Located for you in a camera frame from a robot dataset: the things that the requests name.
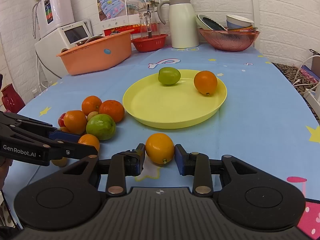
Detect yellow plastic plate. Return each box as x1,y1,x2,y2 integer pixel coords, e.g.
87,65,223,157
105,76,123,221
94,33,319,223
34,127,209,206
123,69,227,129

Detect white thermos jug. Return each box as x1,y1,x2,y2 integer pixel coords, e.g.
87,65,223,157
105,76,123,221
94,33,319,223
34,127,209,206
157,0,199,49

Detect orange on plate right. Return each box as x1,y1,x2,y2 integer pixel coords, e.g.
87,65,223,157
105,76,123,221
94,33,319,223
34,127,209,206
194,70,217,96

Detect red vase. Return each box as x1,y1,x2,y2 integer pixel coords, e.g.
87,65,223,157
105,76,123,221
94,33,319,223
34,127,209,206
1,83,25,113

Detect white water purifier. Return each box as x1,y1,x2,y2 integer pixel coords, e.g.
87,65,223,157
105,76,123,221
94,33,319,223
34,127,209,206
36,0,74,38

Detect orange plastic basket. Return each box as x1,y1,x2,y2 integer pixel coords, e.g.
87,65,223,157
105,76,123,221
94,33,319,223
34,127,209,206
57,30,132,75

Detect red plastic basket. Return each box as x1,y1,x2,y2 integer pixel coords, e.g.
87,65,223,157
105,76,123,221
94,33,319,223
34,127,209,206
131,34,168,53

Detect white tilted dish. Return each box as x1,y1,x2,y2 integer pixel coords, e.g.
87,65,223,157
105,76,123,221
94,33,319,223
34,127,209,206
196,14,226,31

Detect small green mango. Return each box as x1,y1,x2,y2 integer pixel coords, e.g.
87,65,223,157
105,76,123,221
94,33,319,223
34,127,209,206
158,67,181,86

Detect yellow-orange small orange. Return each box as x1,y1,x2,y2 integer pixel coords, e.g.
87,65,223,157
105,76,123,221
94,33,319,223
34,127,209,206
145,133,175,165

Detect large green mango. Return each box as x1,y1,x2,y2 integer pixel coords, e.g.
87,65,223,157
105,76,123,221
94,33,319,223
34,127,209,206
86,114,116,141

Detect large orange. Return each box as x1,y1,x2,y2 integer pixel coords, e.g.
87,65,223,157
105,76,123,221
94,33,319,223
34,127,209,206
63,110,87,135

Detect small orange tangerine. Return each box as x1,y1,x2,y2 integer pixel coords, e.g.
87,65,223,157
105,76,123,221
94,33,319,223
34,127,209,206
78,134,100,152

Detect white appliance with screen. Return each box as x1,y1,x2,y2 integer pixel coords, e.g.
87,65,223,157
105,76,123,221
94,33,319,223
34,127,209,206
35,19,93,85

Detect back right tangerine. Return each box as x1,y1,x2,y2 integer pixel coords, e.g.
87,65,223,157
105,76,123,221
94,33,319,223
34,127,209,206
99,100,125,123

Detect red apple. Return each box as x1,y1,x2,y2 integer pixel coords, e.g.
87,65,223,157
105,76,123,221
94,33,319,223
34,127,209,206
58,113,65,127

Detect small brown longan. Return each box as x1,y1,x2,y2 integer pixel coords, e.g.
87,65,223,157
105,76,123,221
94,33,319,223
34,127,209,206
87,111,99,121

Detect metal bowl in basket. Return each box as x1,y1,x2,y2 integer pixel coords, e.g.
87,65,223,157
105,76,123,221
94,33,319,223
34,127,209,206
76,35,104,46

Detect stacked ceramic bowls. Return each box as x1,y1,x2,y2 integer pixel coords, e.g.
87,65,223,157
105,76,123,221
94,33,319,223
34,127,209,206
226,15,258,33

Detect bedding poster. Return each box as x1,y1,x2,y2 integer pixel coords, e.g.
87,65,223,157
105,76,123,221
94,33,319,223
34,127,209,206
97,0,160,36

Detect glass pitcher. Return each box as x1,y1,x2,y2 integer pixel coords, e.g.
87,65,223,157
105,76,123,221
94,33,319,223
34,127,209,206
139,5,159,38

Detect pink glass bowl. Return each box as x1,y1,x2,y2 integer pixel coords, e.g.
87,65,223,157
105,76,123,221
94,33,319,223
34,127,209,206
199,29,260,52

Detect back left tangerine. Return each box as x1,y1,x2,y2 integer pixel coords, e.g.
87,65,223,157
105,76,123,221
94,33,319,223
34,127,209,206
81,95,102,116

